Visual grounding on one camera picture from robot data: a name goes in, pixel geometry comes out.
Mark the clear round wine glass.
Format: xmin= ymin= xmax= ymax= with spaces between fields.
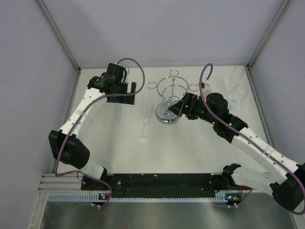
xmin=228 ymin=66 xmax=244 ymax=92

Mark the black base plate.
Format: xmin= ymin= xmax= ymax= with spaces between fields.
xmin=81 ymin=172 xmax=253 ymax=198

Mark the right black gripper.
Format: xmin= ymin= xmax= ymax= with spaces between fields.
xmin=168 ymin=92 xmax=217 ymax=125

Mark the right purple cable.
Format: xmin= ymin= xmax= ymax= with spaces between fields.
xmin=199 ymin=63 xmax=305 ymax=215

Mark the grey slotted cable duct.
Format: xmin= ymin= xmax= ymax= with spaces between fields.
xmin=47 ymin=192 xmax=240 ymax=203

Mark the purple cable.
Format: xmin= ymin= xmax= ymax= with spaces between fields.
xmin=54 ymin=57 xmax=146 ymax=177
xmin=199 ymin=63 xmax=305 ymax=215

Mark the aluminium frame post right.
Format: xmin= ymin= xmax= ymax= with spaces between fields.
xmin=246 ymin=0 xmax=292 ymax=69

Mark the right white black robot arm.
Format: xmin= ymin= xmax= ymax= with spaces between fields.
xmin=168 ymin=93 xmax=305 ymax=212

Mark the aluminium frame post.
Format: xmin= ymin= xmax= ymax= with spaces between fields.
xmin=34 ymin=0 xmax=81 ymax=72
xmin=246 ymin=0 xmax=292 ymax=69

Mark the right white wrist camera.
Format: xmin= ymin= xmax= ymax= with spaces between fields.
xmin=198 ymin=81 xmax=212 ymax=97

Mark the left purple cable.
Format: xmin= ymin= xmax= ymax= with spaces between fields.
xmin=54 ymin=57 xmax=146 ymax=177

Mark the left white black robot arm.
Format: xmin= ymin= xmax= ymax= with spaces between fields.
xmin=48 ymin=63 xmax=136 ymax=189

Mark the chrome wine glass rack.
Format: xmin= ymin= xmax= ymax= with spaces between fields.
xmin=147 ymin=70 xmax=191 ymax=125

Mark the clear fluted wine glass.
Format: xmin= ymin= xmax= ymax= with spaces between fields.
xmin=139 ymin=98 xmax=154 ymax=139

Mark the aluminium frame post left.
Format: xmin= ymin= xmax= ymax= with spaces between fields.
xmin=34 ymin=0 xmax=81 ymax=72

